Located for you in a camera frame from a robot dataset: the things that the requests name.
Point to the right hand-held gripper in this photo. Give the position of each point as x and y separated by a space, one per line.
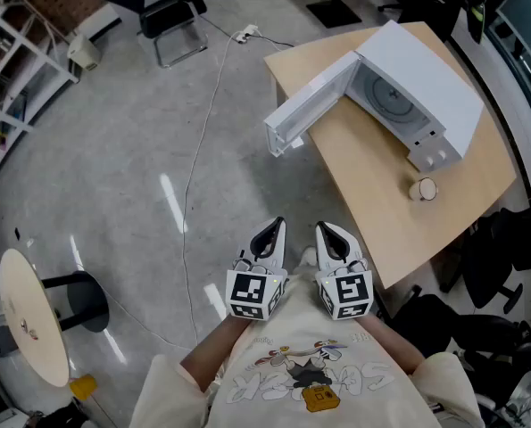
347 290

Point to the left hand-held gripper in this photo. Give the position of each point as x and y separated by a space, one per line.
254 290

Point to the small beige round object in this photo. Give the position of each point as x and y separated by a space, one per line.
422 189

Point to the white microwave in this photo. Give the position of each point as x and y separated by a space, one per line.
419 74

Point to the person's left forearm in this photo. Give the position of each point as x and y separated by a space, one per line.
213 350

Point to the person's right forearm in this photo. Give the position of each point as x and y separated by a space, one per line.
394 346

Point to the person's light shoe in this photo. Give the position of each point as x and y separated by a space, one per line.
307 257

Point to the person's cream printed t-shirt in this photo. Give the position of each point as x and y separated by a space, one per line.
301 399

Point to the black round table base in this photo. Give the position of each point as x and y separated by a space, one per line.
86 301

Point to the white power strip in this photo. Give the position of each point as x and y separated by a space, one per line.
247 33

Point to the black square table base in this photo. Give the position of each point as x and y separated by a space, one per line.
334 9

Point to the round wooden side table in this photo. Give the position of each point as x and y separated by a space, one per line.
33 315

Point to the black cantilever chair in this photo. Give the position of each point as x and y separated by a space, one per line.
171 11

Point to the small cream bin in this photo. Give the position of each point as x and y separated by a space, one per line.
84 51

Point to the white shelf unit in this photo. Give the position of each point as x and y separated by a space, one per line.
10 69

